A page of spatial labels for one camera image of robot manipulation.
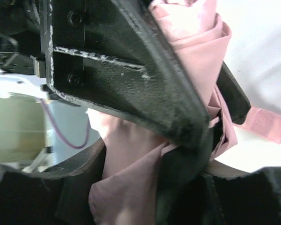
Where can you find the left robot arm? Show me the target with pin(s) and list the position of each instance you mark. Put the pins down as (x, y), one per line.
(16, 84)

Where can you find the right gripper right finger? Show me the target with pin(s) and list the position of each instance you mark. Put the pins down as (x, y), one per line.
(235, 197)

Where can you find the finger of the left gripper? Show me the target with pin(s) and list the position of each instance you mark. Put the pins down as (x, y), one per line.
(111, 56)
(236, 100)

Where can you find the pink folding umbrella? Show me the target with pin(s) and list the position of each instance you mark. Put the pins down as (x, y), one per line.
(147, 179)

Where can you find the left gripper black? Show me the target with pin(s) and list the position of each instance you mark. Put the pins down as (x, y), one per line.
(26, 37)

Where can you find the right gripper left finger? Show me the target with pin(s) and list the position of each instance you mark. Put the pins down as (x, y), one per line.
(58, 196)

